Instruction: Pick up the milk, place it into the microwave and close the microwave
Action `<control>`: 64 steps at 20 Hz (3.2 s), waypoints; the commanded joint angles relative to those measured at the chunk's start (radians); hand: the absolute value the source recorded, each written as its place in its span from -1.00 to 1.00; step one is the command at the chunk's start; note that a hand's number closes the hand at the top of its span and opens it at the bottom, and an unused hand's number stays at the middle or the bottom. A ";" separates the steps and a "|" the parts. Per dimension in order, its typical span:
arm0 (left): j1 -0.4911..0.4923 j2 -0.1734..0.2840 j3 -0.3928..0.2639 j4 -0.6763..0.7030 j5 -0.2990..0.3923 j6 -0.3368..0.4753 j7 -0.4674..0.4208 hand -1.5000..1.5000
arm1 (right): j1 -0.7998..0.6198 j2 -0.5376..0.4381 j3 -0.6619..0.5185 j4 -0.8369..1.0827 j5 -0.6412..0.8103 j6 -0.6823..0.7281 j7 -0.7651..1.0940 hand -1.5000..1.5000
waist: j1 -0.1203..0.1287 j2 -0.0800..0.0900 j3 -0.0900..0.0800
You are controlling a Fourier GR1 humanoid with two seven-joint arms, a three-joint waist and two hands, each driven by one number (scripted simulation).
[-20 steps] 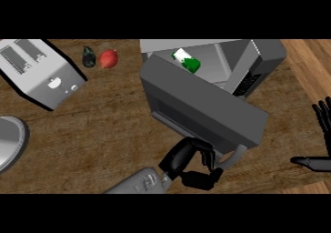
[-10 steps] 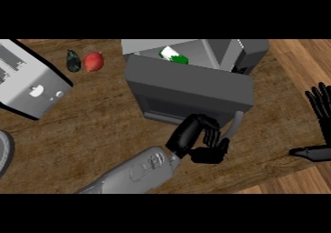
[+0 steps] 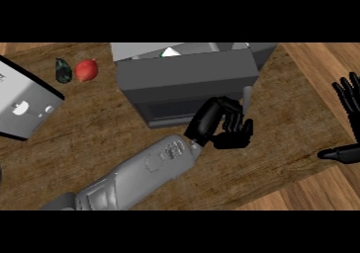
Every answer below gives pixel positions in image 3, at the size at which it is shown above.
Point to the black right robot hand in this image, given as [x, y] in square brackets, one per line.
[355, 108]

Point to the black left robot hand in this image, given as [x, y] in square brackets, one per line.
[209, 120]

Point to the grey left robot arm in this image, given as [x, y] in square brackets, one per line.
[139, 173]

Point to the dark grey microwave door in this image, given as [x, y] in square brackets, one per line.
[182, 79]

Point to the white milk carton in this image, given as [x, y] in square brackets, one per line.
[170, 52]

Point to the red mango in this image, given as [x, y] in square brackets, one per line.
[86, 70]

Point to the dark eggplant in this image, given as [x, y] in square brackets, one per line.
[62, 70]

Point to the white boxy appliance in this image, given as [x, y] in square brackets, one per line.
[22, 99]

